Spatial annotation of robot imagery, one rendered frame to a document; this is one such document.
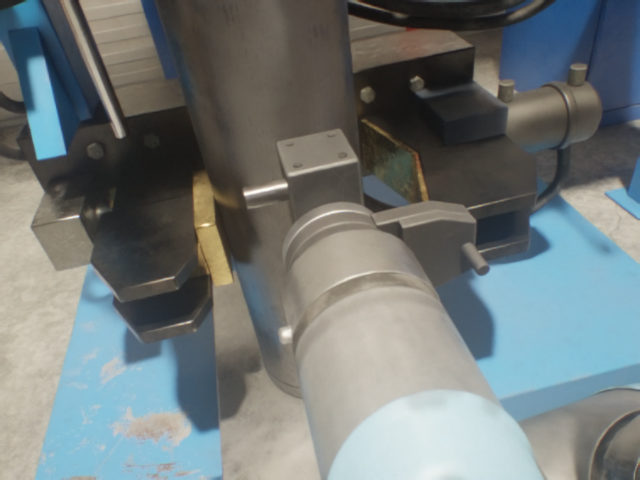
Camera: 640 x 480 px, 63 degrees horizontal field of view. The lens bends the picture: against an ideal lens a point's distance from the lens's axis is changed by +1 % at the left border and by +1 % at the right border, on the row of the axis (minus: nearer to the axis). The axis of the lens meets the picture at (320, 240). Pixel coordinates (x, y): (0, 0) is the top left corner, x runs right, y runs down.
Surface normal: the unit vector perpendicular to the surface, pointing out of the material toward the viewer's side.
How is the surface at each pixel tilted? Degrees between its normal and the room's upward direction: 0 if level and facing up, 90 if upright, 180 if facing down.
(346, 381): 34
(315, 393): 57
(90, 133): 90
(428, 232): 90
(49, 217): 0
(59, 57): 90
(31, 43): 50
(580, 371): 0
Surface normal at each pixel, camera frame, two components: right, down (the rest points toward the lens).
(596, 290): -0.13, -0.79
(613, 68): 0.21, 0.58
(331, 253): -0.34, -0.71
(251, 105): -0.08, 0.62
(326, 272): -0.53, -0.61
